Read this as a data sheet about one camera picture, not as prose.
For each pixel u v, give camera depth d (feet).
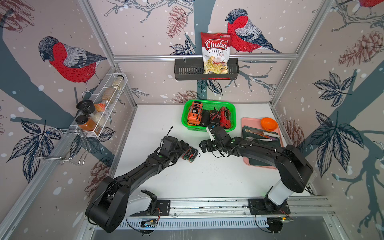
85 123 1.97
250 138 3.27
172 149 2.26
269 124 3.38
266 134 3.30
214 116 3.29
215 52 2.71
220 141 2.23
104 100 2.48
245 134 3.33
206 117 3.31
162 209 2.39
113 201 1.34
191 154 2.92
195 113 3.21
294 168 1.49
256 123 3.52
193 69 3.50
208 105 3.61
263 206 2.19
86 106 2.03
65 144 1.89
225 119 3.30
